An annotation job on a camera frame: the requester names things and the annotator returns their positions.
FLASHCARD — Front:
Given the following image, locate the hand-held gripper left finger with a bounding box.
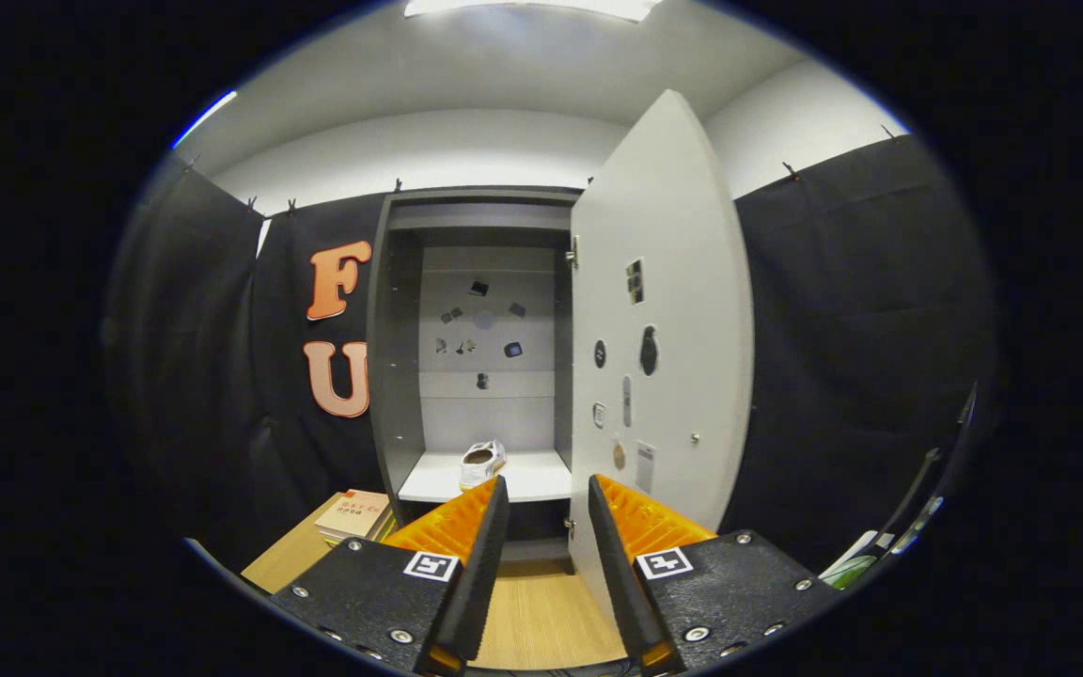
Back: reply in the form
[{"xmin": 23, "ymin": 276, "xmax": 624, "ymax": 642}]
[{"xmin": 269, "ymin": 475, "xmax": 511, "ymax": 676}]

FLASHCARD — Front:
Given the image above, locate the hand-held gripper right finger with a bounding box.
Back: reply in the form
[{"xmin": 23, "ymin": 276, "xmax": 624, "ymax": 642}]
[{"xmin": 587, "ymin": 474, "xmax": 845, "ymax": 673}]

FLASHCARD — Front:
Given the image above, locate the black backdrop cloth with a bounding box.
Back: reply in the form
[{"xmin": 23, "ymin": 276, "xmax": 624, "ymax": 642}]
[{"xmin": 104, "ymin": 136, "xmax": 998, "ymax": 584}]

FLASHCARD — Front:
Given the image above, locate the narrow ceiling light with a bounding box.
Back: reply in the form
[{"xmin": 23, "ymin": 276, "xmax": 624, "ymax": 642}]
[{"xmin": 172, "ymin": 90, "xmax": 239, "ymax": 150}]

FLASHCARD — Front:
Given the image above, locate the dark grey shoe cabinet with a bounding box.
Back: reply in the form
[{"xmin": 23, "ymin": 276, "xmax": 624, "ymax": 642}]
[{"xmin": 368, "ymin": 185, "xmax": 585, "ymax": 575}]

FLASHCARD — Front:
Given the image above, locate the beige shoe cabinet door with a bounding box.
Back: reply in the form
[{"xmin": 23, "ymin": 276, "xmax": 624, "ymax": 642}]
[{"xmin": 565, "ymin": 89, "xmax": 755, "ymax": 622}]

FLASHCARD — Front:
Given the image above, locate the white and green object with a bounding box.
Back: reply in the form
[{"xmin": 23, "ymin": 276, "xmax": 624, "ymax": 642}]
[{"xmin": 819, "ymin": 496, "xmax": 945, "ymax": 591}]

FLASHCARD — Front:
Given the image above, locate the wide ceiling light panel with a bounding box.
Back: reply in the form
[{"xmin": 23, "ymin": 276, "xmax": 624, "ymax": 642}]
[{"xmin": 403, "ymin": 0, "xmax": 665, "ymax": 22}]

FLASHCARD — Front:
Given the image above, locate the white canvas shoe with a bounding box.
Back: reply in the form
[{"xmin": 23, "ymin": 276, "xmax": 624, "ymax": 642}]
[{"xmin": 459, "ymin": 439, "xmax": 508, "ymax": 492}]

